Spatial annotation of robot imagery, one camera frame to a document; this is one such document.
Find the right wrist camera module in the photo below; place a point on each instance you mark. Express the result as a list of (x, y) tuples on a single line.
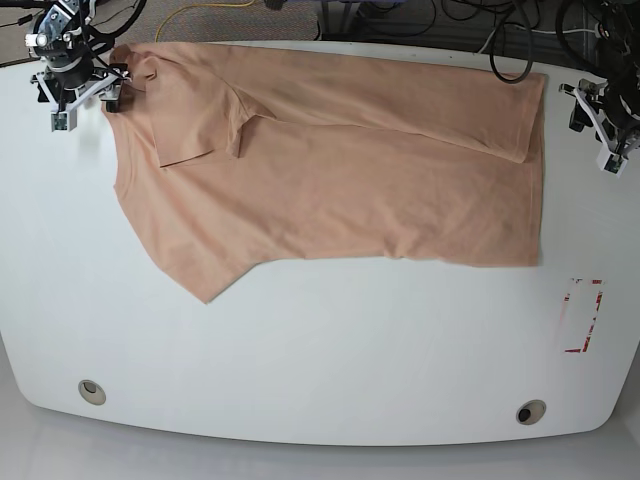
[(64, 121)]

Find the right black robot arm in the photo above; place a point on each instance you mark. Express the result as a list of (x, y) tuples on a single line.
[(71, 49)]

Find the peach orange t-shirt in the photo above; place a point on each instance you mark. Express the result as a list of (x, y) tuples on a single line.
[(231, 156)]

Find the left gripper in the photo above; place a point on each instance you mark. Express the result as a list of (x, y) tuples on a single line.
[(602, 107)]

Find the left table cable grommet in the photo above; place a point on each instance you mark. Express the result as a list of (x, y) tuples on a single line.
[(91, 392)]

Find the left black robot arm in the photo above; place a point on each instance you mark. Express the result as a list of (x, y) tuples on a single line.
[(617, 49)]

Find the table cable grommet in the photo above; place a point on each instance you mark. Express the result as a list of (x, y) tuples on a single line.
[(91, 392), (531, 412)]

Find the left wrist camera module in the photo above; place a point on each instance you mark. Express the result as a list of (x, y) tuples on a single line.
[(611, 162)]

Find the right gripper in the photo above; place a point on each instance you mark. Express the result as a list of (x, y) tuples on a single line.
[(61, 92)]

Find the black tripod stand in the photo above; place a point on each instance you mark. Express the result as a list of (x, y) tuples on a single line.
[(15, 20)]

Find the right table cable grommet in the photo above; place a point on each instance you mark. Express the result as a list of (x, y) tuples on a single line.
[(531, 412)]

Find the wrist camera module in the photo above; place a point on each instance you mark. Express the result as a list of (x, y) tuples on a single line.
[(64, 121), (611, 162)]

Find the red tape rectangle marking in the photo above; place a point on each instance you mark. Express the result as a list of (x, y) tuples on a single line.
[(580, 310)]

